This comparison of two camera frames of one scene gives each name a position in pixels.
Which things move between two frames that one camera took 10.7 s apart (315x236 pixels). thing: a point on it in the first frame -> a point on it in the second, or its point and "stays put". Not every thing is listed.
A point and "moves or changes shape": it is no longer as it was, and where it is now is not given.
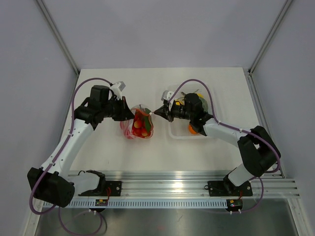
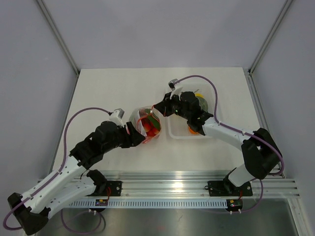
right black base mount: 222,188 stays put
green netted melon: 204,104 stays put
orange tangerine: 191,130 stays put
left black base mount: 105,188 stays put
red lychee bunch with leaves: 141,123 -> 151,125
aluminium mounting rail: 174,184 stays put
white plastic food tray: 179,129 stays put
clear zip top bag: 141,126 moves or changes shape
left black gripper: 125,113 -> 132,138
